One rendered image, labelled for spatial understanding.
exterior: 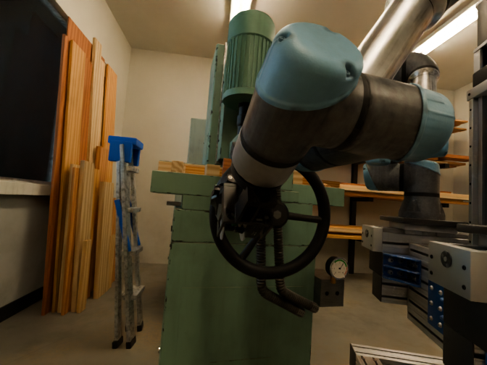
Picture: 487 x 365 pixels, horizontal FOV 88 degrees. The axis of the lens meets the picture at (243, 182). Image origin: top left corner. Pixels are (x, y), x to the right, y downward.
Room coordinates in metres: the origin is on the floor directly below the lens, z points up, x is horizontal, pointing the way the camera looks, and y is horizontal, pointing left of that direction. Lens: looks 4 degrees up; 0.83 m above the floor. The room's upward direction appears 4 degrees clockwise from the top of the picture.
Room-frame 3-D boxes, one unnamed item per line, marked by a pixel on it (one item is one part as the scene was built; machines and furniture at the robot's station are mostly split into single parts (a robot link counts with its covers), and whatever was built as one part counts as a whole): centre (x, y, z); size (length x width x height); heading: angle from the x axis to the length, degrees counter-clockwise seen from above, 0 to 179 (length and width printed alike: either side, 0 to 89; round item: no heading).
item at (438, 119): (0.27, -0.13, 0.93); 0.11 x 0.11 x 0.08; 13
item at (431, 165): (0.99, -0.70, 0.98); 0.13 x 0.12 x 0.14; 57
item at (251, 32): (0.90, 0.01, 1.34); 0.18 x 0.18 x 0.31
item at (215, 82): (1.18, 0.08, 1.16); 0.22 x 0.22 x 0.72; 14
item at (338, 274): (0.76, -0.29, 0.65); 0.06 x 0.04 x 0.08; 104
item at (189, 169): (0.93, -0.09, 0.92); 0.60 x 0.02 x 0.04; 104
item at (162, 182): (0.80, -0.03, 0.87); 0.61 x 0.30 x 0.06; 104
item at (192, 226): (1.02, 0.04, 0.76); 0.57 x 0.45 x 0.09; 14
